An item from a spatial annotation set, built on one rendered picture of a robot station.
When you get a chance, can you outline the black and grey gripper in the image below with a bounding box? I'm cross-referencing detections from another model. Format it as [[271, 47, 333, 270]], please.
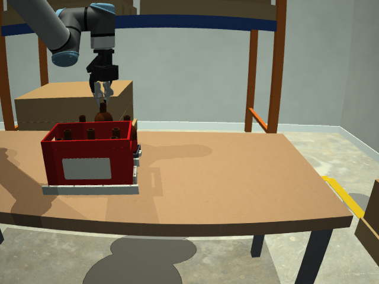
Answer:
[[89, 49, 118, 108]]

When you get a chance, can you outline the dark red crate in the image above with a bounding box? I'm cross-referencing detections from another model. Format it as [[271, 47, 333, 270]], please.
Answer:
[[44, 121, 134, 185]]

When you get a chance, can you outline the orange bottle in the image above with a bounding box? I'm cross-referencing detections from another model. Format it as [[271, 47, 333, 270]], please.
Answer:
[[87, 128, 97, 140], [112, 128, 122, 139], [64, 130, 73, 140]]

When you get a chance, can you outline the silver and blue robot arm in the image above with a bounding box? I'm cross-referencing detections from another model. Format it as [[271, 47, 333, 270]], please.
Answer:
[[7, 0, 115, 67]]

